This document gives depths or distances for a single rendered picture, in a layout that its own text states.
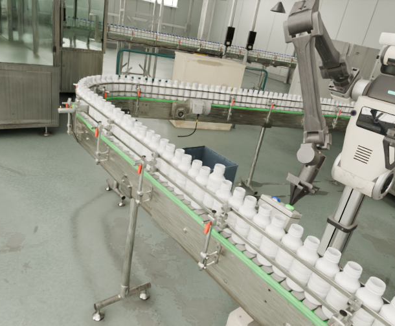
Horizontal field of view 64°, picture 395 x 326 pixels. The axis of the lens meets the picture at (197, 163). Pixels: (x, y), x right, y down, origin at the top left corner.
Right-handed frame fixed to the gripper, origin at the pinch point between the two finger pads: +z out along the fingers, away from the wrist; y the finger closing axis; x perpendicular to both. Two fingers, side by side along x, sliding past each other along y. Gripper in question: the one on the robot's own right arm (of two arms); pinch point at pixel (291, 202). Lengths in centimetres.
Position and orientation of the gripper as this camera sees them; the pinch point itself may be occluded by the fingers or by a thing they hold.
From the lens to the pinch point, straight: 117.9
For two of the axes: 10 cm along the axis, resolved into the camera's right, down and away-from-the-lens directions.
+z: -4.3, 8.9, 1.5
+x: 6.6, 2.0, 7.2
